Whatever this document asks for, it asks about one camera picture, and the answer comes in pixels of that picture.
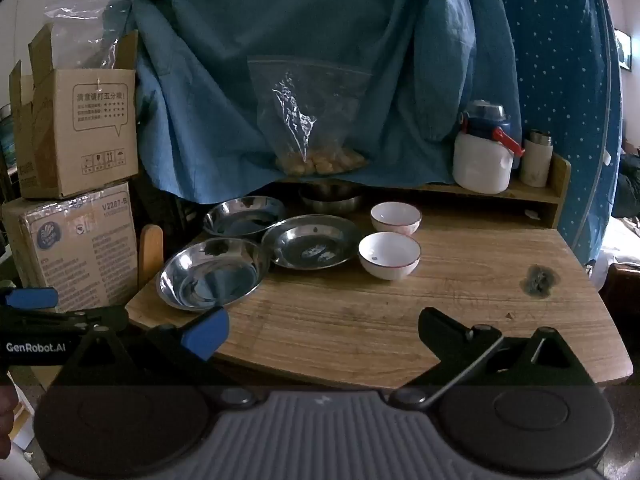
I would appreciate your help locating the blue hanging cloth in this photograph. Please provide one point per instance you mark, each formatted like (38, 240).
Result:
(300, 25)

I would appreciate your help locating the wooden desk shelf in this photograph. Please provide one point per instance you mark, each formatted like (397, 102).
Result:
(560, 200)

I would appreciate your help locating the taped printed cardboard box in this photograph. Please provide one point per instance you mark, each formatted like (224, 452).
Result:
(75, 255)

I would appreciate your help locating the stainless steel plate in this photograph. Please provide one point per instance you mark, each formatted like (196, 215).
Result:
(212, 272)
(245, 215)
(312, 242)

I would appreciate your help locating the blue polka-dot fabric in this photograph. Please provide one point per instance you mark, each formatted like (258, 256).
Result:
(560, 60)

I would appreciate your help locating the wall picture frame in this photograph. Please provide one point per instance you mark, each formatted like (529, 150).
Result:
(622, 47)

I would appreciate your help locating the white thermos cup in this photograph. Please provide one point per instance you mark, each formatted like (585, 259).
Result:
(536, 160)

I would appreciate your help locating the white jug blue lid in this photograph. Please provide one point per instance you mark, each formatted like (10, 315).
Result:
(482, 160)

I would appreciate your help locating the clear plastic snack bag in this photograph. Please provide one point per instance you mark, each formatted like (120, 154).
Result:
(325, 110)

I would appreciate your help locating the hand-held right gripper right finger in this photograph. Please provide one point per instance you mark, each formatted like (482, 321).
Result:
(440, 332)

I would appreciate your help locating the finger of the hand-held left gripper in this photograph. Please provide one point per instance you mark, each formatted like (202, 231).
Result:
(30, 298)
(100, 317)

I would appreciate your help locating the empty clear plastic bag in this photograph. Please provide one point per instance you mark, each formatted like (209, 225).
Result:
(80, 35)

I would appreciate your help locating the white bowl red rim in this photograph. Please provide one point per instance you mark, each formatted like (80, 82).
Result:
(390, 255)
(396, 216)

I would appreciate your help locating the person's left hand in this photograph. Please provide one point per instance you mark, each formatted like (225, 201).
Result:
(5, 410)

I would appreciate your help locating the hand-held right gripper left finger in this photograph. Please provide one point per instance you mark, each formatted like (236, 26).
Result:
(207, 332)

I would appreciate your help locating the open brown cardboard box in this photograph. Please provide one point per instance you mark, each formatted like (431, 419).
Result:
(75, 160)

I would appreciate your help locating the wooden slat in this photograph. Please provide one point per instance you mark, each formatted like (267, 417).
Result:
(151, 255)

